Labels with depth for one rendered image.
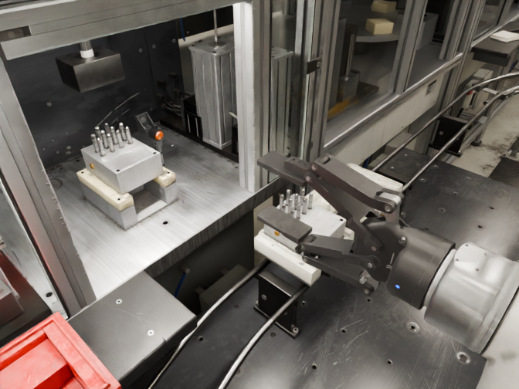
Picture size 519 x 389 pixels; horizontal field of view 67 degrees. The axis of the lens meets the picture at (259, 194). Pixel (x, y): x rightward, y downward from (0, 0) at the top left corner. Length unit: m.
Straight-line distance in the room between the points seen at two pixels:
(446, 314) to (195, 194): 0.59
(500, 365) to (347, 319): 0.56
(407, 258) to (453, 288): 0.05
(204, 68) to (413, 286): 0.67
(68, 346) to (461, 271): 0.47
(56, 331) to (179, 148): 0.56
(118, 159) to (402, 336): 0.68
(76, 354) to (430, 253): 0.43
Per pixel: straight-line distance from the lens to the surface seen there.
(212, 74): 0.91
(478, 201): 1.37
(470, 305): 0.39
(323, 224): 0.76
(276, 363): 0.85
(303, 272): 0.74
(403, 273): 0.40
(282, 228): 0.51
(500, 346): 0.40
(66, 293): 0.66
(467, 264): 0.40
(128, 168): 0.75
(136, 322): 0.65
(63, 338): 0.60
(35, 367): 0.61
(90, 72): 0.74
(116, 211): 0.79
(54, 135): 1.03
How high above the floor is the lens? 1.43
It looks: 38 degrees down
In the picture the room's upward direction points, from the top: straight up
